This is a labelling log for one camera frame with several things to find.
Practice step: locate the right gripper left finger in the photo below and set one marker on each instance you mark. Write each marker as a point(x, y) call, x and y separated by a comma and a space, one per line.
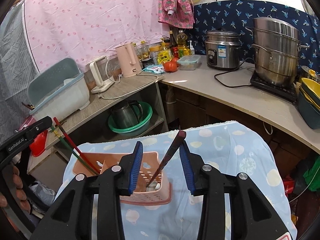
point(136, 160)

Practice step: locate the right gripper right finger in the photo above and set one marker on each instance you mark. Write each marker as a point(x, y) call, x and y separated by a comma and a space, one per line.
point(187, 167)

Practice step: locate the dark maroon chopstick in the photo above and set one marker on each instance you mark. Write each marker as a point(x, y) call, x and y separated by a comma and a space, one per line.
point(180, 137)

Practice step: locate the white ceramic spoon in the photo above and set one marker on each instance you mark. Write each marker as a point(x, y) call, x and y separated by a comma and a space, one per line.
point(154, 186)

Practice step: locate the green chopstick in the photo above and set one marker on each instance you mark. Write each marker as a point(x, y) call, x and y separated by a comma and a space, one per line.
point(72, 151)

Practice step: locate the red chopstick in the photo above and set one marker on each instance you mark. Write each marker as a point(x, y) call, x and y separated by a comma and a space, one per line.
point(82, 156)

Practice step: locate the red plastic basin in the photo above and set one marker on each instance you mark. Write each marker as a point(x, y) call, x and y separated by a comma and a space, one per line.
point(38, 146)

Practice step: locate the pink plastic basket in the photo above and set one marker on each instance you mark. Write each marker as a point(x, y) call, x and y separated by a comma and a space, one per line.
point(27, 122)

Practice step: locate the dark kettle under shelf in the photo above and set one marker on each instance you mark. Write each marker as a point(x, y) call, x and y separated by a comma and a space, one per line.
point(127, 113)

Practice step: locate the green plastic basin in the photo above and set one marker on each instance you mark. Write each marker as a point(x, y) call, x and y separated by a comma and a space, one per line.
point(134, 130)

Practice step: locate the pink perforated utensil holder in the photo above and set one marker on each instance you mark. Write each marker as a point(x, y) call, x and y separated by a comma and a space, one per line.
point(149, 165)

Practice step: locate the blue patterned tablecloth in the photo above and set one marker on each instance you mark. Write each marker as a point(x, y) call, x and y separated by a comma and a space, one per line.
point(220, 180)

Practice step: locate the teal dish drainer box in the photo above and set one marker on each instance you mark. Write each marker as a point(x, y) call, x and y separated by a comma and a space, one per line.
point(59, 91)

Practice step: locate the grey striped sheet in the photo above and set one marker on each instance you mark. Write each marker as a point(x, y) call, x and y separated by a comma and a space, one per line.
point(17, 71)

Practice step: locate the blue wet wipes pack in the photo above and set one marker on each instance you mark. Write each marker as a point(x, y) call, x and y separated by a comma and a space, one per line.
point(154, 69)

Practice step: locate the pink electric kettle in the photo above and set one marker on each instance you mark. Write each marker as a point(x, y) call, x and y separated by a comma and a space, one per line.
point(128, 60)

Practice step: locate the red tomato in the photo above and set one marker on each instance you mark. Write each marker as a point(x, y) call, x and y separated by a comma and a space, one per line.
point(170, 67)

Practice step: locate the clear food container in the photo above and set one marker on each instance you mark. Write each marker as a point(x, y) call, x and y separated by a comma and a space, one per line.
point(189, 62)

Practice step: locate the white small heater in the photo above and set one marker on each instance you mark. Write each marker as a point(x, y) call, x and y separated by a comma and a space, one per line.
point(101, 85)

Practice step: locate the yellow seasoning bag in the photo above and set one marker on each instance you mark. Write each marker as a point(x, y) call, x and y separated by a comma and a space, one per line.
point(164, 56)

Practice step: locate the cooking oil bottle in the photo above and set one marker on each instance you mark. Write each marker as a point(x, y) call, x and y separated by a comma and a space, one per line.
point(183, 49)

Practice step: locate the dark soy sauce bottle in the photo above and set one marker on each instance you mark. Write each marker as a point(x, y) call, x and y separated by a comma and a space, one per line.
point(173, 45)

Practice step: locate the steel rice cooker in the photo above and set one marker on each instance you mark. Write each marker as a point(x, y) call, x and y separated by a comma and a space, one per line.
point(222, 50)

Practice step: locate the black induction cooktop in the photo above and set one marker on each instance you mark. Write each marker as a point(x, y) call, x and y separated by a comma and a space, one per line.
point(288, 92)

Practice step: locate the pink dotted curtain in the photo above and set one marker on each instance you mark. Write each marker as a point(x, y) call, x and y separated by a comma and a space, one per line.
point(86, 29)

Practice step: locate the green plastic bag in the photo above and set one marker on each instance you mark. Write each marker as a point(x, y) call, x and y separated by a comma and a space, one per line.
point(312, 177)

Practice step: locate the stacked green yellow bowls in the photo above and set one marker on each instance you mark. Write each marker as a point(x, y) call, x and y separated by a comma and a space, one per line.
point(308, 102)

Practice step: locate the stacked steel steamer pot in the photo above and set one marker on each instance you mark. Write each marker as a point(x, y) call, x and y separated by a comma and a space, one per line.
point(277, 48)

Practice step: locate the pink floral garment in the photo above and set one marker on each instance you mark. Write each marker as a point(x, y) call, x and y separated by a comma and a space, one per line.
point(176, 13)

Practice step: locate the navy floral cloth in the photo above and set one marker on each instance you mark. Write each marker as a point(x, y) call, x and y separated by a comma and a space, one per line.
point(237, 15)

